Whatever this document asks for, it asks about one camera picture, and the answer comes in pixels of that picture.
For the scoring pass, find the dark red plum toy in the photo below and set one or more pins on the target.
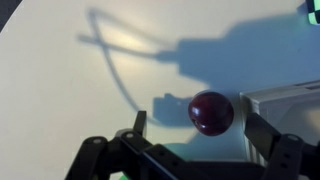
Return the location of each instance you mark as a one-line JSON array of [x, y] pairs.
[[211, 113]]

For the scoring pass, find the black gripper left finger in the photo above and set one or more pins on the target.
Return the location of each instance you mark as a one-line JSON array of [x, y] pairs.
[[140, 123]]

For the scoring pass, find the green bowl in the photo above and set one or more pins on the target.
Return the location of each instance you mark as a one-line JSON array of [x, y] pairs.
[[123, 178]]

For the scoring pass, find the soft cube with letter A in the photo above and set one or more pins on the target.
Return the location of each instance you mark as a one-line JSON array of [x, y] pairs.
[[313, 8]]

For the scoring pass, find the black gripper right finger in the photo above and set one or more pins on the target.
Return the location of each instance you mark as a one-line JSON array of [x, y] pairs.
[[261, 137]]

